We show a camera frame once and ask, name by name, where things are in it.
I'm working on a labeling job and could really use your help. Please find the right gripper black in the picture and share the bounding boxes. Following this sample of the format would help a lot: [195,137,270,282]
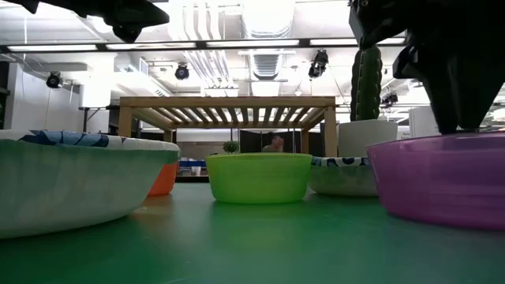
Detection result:
[349,0,505,134]

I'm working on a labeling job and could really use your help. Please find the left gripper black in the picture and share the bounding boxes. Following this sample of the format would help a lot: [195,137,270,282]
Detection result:
[39,0,171,44]

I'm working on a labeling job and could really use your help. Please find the purple plastic bowl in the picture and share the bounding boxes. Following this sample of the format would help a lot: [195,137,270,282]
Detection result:
[365,131,505,232]

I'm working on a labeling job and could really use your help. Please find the blue patterned paper bowl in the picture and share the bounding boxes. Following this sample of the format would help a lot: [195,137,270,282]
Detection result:
[309,155,380,197]
[0,129,181,240]

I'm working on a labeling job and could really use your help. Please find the orange-red plastic bowl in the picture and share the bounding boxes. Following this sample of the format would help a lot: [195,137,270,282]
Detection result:
[148,159,181,197]

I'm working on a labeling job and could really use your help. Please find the green plastic bowl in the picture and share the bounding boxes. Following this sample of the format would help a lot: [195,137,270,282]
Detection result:
[204,152,313,205]

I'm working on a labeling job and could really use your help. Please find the wooden slatted shelf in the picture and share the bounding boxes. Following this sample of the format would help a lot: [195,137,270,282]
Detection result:
[118,95,339,158]

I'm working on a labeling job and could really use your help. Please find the white cabinet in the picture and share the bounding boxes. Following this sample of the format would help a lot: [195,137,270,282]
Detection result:
[408,106,441,138]

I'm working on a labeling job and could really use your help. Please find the overhead rig light bar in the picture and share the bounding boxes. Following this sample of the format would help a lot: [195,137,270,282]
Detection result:
[0,37,407,54]

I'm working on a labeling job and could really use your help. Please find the green cactus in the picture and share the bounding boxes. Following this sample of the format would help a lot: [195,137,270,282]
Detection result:
[350,46,383,121]

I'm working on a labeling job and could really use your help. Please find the white plant pot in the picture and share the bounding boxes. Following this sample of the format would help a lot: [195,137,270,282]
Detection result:
[338,119,399,159]

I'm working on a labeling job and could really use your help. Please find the blue storage bin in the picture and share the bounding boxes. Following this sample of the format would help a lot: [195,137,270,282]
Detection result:
[178,159,207,169]

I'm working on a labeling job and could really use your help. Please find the black room divider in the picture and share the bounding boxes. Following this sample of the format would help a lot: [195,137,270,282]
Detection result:
[239,129,303,154]

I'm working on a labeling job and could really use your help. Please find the person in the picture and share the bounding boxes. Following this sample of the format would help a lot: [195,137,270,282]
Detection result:
[260,133,286,154]

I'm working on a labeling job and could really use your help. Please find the green table mat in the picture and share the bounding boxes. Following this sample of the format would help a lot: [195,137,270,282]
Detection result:
[0,183,505,284]

